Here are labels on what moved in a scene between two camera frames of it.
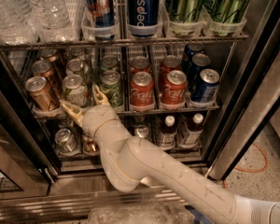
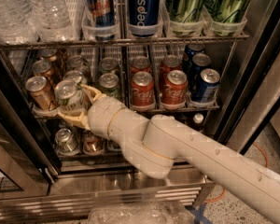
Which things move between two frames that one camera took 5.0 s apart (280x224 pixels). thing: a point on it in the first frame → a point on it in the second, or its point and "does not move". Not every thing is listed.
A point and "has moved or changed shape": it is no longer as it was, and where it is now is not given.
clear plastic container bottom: [141, 213] does not move
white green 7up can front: [73, 91] has moved or changed shape
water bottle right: [49, 13] does not move
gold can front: [41, 95] does not move
